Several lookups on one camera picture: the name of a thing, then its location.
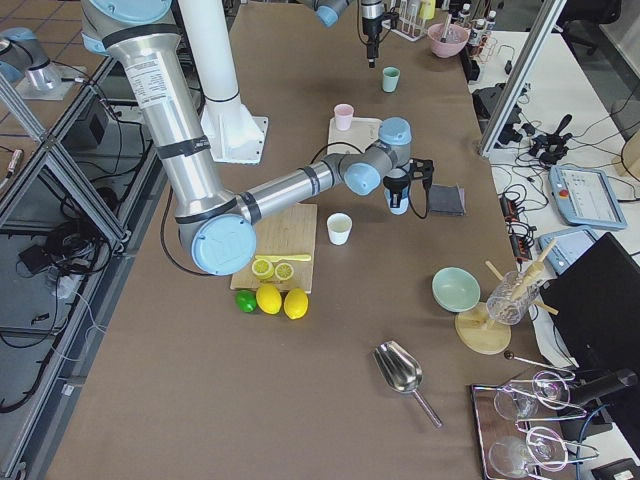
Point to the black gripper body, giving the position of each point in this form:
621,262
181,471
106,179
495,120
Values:
396,184
369,25

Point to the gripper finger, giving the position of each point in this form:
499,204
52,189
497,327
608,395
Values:
396,199
371,52

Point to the green plastic cup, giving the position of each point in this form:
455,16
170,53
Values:
390,79

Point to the pale yellow plastic cup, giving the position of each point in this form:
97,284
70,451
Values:
339,226

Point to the pink plastic cup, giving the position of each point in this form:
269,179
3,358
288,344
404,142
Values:
343,116

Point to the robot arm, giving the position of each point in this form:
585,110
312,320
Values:
181,71
329,12

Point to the black mirror tray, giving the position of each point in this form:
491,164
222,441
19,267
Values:
490,426

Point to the wine glass on tray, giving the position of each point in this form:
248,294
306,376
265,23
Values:
521,398

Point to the grey folded cloth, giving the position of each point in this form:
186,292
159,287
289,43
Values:
447,200

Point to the metal spoon in bowl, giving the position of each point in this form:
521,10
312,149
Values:
445,28

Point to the pink ice bowl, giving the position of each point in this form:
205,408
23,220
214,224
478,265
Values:
456,39

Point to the green plastic bowl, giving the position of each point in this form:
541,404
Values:
455,289

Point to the bamboo cutting board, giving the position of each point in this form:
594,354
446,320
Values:
291,231

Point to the upper lemon slice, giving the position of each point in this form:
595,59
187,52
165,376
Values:
284,271

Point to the lemon slice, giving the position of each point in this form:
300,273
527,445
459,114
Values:
262,269
284,271

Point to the whole lemon near board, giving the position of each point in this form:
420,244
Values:
296,304

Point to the yellow plastic knife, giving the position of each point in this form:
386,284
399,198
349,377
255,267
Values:
282,257

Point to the lower lemon slice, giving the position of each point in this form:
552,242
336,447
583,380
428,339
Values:
262,269

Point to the clear textured glass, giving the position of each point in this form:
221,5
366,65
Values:
508,303

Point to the wooden cup rack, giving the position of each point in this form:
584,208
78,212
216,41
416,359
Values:
484,335

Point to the robot teach pendant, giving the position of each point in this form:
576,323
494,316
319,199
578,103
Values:
585,197

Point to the metal ice scoop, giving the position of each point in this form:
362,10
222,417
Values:
403,374

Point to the green lime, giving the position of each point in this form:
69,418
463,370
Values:
246,301

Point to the black laptop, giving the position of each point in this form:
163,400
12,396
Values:
598,302

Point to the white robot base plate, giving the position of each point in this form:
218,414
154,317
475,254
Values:
235,136

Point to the aluminium frame post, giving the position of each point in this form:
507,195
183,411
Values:
541,28

